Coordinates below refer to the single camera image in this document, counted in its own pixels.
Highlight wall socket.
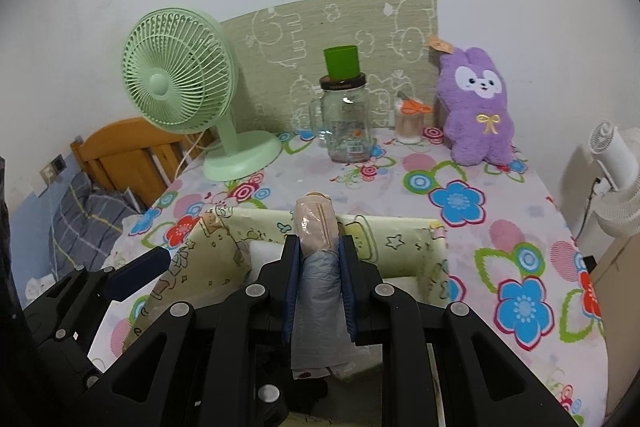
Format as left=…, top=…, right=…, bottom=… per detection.
left=39, top=154, right=67, bottom=185

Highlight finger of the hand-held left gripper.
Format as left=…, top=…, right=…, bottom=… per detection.
left=103, top=247, right=172, bottom=304

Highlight green fan cable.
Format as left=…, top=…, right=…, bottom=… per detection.
left=175, top=132, right=221, bottom=180

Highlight beige door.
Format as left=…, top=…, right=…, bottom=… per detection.
left=590, top=227, right=640, bottom=408

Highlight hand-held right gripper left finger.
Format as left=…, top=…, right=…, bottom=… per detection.
left=102, top=236, right=303, bottom=427

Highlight small jar with orange lid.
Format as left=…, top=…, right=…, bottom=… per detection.
left=393, top=92, right=432, bottom=145

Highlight purple plush bunny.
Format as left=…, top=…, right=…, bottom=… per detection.
left=427, top=34, right=517, bottom=166

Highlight glass mug jar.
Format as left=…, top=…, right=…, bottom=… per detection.
left=310, top=76, right=373, bottom=164

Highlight white crumpled cloth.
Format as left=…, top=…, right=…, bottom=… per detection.
left=25, top=274, right=56, bottom=300

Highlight white standing fan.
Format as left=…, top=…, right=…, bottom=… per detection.
left=575, top=121, right=640, bottom=240

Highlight floral white bedding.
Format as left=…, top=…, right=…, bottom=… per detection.
left=100, top=214, right=151, bottom=268

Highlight pale plastic bag roll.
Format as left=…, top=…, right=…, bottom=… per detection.
left=290, top=192, right=357, bottom=380

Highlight green patterned board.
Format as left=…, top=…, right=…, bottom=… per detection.
left=217, top=0, right=440, bottom=132

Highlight green desk fan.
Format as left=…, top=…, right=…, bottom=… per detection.
left=123, top=8, right=283, bottom=182

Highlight grey plaid cloth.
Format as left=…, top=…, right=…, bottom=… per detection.
left=47, top=172, right=148, bottom=278

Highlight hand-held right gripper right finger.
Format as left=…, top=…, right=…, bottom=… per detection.
left=340, top=234, right=576, bottom=427

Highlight green plastic cup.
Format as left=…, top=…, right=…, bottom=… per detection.
left=323, top=46, right=362, bottom=80

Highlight yellow printed storage box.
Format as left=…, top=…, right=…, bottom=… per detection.
left=125, top=206, right=451, bottom=358

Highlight black fan cable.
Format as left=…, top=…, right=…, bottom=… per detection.
left=575, top=177, right=602, bottom=240

